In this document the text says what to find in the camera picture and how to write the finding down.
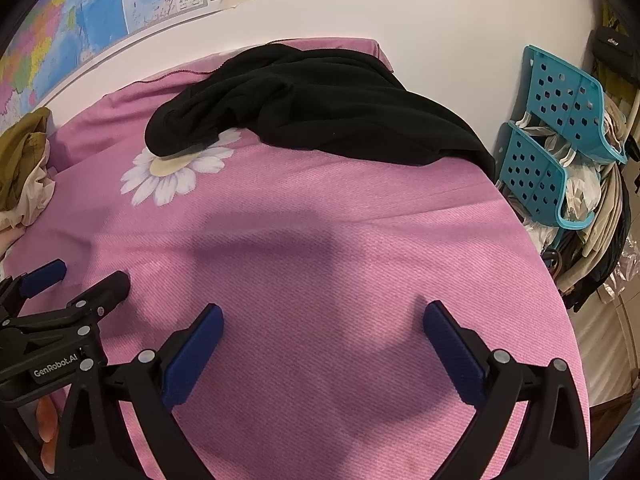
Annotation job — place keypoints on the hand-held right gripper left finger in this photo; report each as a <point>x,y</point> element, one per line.
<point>195,355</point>

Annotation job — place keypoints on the colourful wall map poster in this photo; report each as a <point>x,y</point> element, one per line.
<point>100,10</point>

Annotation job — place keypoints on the pink daisy print bedsheet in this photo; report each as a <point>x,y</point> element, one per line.
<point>300,210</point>

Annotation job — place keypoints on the teal perforated plastic basket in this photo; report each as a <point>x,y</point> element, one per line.
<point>565,95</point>
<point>535,180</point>

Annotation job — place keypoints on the cream garment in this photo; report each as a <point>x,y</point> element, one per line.
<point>35,195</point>

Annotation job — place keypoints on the black jacket with gold buttons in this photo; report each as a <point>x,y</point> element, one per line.
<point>325,110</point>

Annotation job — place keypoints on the pale pink garment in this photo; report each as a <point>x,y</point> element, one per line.
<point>6,242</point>

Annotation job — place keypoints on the heap of assorted clothes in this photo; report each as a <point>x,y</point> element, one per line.
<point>605,220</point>

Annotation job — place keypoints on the mustard yellow pants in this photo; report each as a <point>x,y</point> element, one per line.
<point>20,150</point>

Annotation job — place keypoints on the person's left hand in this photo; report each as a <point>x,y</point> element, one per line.
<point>49,427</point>

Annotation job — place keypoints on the beige tape strip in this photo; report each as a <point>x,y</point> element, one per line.
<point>235,2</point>

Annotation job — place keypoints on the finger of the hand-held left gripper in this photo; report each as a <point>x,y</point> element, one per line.
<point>45,276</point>
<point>105,287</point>

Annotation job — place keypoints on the black bag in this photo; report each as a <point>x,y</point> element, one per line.
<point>612,50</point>

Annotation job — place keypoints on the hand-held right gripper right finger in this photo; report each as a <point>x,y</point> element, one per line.
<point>452,355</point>

